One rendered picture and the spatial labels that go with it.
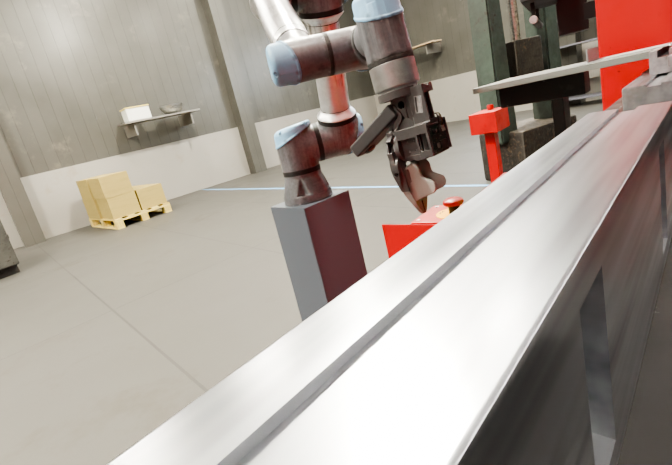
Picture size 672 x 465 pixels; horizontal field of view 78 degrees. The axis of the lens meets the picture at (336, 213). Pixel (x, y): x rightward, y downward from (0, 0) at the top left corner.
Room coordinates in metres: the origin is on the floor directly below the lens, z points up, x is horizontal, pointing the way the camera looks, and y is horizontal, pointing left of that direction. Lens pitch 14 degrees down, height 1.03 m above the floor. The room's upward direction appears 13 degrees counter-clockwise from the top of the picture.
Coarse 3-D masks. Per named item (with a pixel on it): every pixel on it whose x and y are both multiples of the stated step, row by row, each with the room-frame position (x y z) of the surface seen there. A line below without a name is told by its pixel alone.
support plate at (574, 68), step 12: (612, 60) 0.63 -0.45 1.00; (624, 60) 0.62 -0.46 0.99; (636, 60) 0.61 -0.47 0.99; (540, 72) 0.79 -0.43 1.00; (552, 72) 0.69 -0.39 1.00; (564, 72) 0.68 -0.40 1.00; (576, 72) 0.66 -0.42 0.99; (492, 84) 0.77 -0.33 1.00; (504, 84) 0.74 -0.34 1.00; (516, 84) 0.73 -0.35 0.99
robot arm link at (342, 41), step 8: (328, 32) 0.79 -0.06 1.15; (336, 32) 0.78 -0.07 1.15; (344, 32) 0.78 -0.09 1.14; (352, 32) 0.77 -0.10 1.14; (336, 40) 0.77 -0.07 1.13; (344, 40) 0.77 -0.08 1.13; (352, 40) 0.76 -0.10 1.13; (336, 48) 0.77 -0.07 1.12; (344, 48) 0.77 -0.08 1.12; (352, 48) 0.77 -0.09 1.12; (336, 56) 0.77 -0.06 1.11; (344, 56) 0.77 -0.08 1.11; (352, 56) 0.77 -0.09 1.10; (360, 56) 0.76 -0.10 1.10; (336, 64) 0.77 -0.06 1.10; (344, 64) 0.78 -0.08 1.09; (352, 64) 0.78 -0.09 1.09; (360, 64) 0.79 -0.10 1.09; (336, 72) 0.79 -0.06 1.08; (344, 72) 0.80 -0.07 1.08
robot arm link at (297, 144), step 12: (276, 132) 1.26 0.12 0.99; (288, 132) 1.23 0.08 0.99; (300, 132) 1.23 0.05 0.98; (312, 132) 1.24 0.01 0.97; (276, 144) 1.26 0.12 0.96; (288, 144) 1.23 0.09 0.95; (300, 144) 1.23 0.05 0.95; (312, 144) 1.23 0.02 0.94; (288, 156) 1.23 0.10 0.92; (300, 156) 1.23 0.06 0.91; (312, 156) 1.24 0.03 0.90; (324, 156) 1.25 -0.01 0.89; (288, 168) 1.24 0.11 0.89; (300, 168) 1.22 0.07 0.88
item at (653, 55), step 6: (660, 48) 0.60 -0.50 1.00; (666, 48) 0.65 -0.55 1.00; (654, 54) 0.56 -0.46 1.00; (660, 54) 0.59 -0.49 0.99; (666, 54) 0.58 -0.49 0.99; (654, 60) 0.56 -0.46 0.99; (660, 60) 0.56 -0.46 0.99; (666, 60) 0.55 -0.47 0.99; (654, 66) 0.56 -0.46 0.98; (660, 66) 0.56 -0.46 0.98; (666, 66) 0.55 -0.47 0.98; (654, 72) 0.56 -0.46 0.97; (660, 72) 0.56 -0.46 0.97; (666, 72) 0.55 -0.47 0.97
